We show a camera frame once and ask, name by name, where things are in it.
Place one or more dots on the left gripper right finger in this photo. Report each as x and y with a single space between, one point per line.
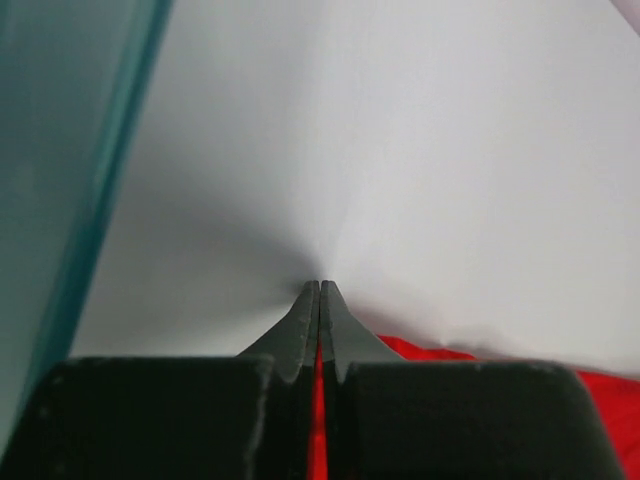
390 418

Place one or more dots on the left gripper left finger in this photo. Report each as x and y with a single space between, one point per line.
243 417

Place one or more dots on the red t shirt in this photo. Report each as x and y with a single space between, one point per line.
616 399

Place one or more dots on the blue plastic basket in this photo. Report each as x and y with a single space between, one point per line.
73 79

